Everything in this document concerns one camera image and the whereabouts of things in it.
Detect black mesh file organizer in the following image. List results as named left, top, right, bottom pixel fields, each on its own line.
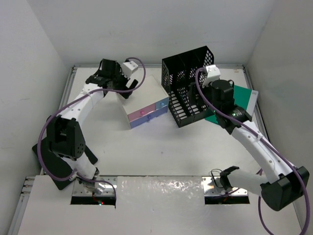
left=161, top=46, right=214, bottom=128

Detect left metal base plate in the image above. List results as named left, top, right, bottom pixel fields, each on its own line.
left=72, top=175, right=117, bottom=197

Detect purple cable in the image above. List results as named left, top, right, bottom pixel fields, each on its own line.
left=195, top=68, right=308, bottom=235
left=38, top=57, right=147, bottom=199

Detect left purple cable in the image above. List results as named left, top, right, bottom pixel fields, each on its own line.
left=38, top=57, right=147, bottom=199

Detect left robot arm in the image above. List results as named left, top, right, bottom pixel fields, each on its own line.
left=46, top=59, right=138, bottom=180

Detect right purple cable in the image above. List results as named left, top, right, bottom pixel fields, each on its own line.
left=195, top=68, right=308, bottom=235

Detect blue pulled-out drawer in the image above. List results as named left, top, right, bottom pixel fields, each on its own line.
left=156, top=97, right=169, bottom=115

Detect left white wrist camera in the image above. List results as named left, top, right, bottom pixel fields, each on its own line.
left=121, top=61, right=138, bottom=78

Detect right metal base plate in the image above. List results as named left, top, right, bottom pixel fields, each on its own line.
left=201, top=175, right=248, bottom=197

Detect green notebook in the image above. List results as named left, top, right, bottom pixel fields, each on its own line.
left=205, top=84, right=259, bottom=125

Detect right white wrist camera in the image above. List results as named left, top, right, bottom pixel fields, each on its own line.
left=202, top=65, right=221, bottom=88

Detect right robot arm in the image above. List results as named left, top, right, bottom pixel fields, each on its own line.
left=188, top=80, right=310, bottom=211

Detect metal base plate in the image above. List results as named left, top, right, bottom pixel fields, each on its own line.
left=72, top=175, right=117, bottom=197
left=201, top=175, right=248, bottom=197

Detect white drawer organizer box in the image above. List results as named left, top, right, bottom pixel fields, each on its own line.
left=116, top=75, right=169, bottom=127

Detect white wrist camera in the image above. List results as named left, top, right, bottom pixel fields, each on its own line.
left=202, top=65, right=221, bottom=88
left=121, top=61, right=138, bottom=78

